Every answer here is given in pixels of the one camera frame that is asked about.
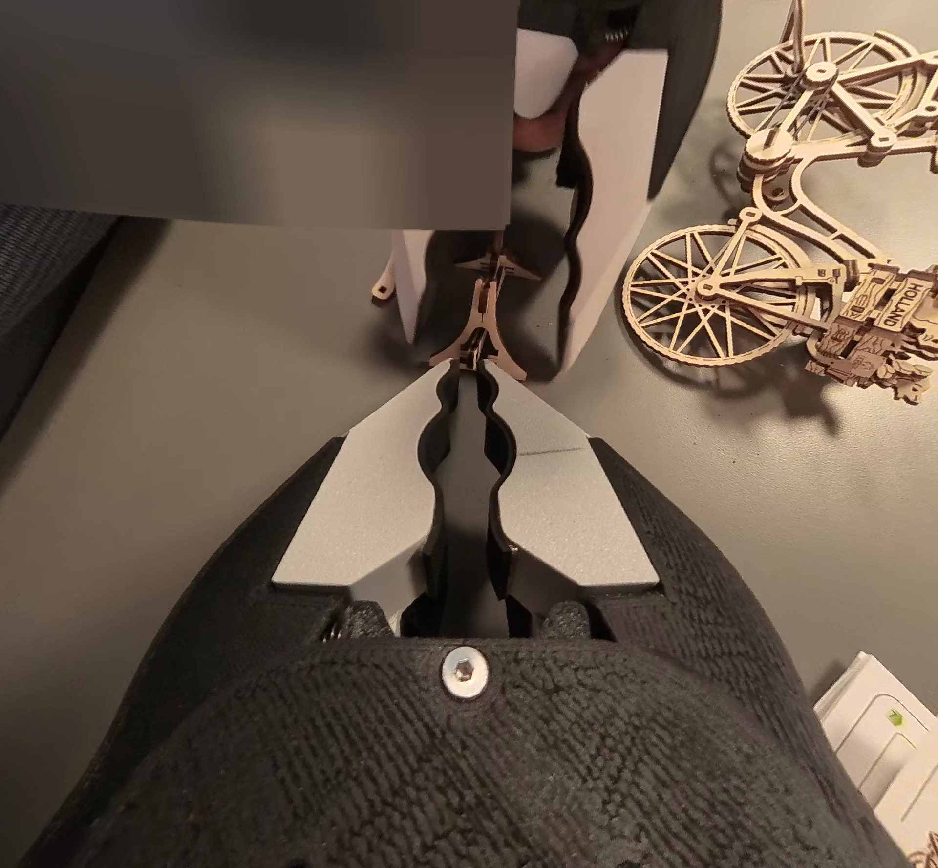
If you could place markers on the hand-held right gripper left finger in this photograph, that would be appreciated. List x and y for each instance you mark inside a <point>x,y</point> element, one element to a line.
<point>352,509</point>

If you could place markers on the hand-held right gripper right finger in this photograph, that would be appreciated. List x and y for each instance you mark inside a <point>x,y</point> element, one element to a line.
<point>586,509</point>

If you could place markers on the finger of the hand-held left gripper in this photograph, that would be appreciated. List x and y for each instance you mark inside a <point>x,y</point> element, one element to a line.
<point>623,149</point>
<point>409,281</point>

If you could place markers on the slotted triangular wooden part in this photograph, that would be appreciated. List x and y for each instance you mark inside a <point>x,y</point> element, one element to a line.
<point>522,270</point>

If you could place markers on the flared wooden cross part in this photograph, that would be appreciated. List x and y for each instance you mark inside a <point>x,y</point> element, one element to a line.
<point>508,363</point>

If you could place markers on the wooden tandem bicycle model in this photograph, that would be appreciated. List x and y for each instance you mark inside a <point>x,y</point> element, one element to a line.
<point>707,287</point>

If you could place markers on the person's left hand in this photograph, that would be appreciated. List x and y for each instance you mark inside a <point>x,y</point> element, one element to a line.
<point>542,135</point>

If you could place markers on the dark knit fabric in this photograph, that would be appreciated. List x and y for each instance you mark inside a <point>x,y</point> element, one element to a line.
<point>44,281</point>

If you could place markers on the white instruction booklet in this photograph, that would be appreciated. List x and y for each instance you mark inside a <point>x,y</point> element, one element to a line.
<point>879,736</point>

